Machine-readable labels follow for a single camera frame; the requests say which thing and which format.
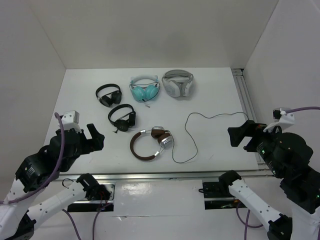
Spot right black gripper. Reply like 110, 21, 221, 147
226, 116, 285, 175

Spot thin black headphone cable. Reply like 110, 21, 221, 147
171, 111, 251, 164

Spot brown silver headphones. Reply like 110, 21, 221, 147
129, 126, 174, 162

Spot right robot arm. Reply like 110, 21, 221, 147
218, 120, 320, 240

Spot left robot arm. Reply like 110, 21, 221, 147
0, 123, 110, 240

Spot black headphones front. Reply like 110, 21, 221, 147
107, 103, 136, 134

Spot black headphones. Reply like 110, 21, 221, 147
107, 103, 136, 134
95, 83, 122, 107

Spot black headphones rear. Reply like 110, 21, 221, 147
95, 83, 122, 107

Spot teal white headphones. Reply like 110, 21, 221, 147
129, 74, 160, 102

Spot grey white gaming headset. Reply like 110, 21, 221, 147
161, 69, 194, 98

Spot white glossy cover plate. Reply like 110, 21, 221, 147
113, 180, 205, 217

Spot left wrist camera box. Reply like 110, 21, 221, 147
61, 110, 80, 125

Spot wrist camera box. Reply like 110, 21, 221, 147
263, 107, 295, 133
61, 110, 80, 125

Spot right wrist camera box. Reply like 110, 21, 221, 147
263, 107, 295, 133

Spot front aluminium rail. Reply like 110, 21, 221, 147
56, 169, 275, 182

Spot aluminium rail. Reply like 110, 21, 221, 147
56, 169, 275, 182
231, 67, 266, 165

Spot right aluminium rail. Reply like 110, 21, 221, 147
231, 67, 266, 165

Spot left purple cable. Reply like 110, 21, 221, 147
0, 112, 66, 206

